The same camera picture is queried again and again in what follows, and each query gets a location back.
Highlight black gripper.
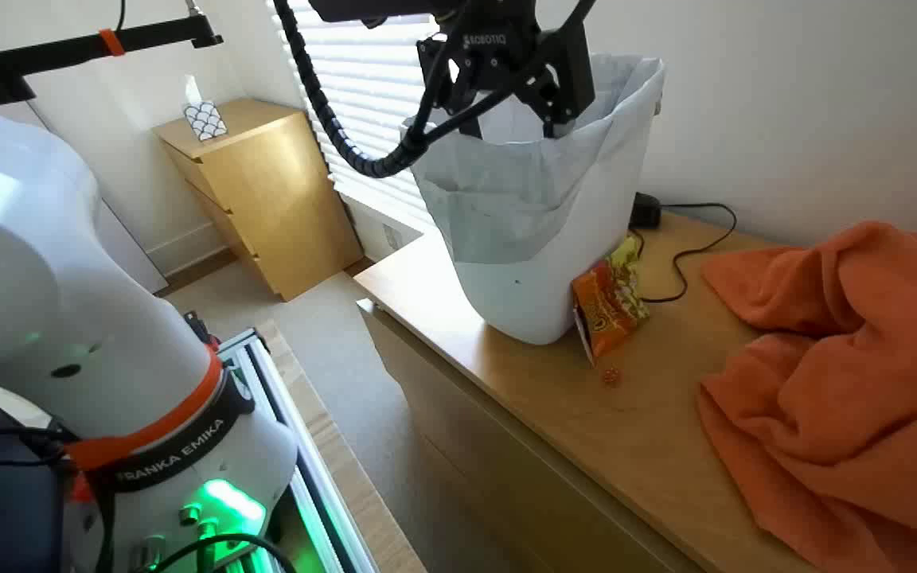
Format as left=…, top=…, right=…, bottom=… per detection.
left=436, top=0, right=595, bottom=138

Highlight orange Cheetos packet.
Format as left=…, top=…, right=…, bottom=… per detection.
left=570, top=236, right=648, bottom=360

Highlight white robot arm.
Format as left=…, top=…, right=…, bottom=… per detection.
left=0, top=0, right=592, bottom=573

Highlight white window blinds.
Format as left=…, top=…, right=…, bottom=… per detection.
left=286, top=0, right=436, bottom=234

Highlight small wooden cabinet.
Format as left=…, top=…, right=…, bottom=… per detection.
left=155, top=98, right=364, bottom=301

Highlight patterned tissue box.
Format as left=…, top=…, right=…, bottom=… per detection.
left=185, top=76, right=226, bottom=141

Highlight wooden dresser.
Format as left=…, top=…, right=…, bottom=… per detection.
left=360, top=216, right=819, bottom=573

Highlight orange towel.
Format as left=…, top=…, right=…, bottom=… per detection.
left=697, top=223, right=917, bottom=573

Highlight black power cable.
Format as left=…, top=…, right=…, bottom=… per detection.
left=626, top=192, right=742, bottom=308

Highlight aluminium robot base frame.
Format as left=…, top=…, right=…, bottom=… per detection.
left=218, top=329, right=374, bottom=573

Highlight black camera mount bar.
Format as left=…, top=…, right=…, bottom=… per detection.
left=0, top=14, right=218, bottom=104

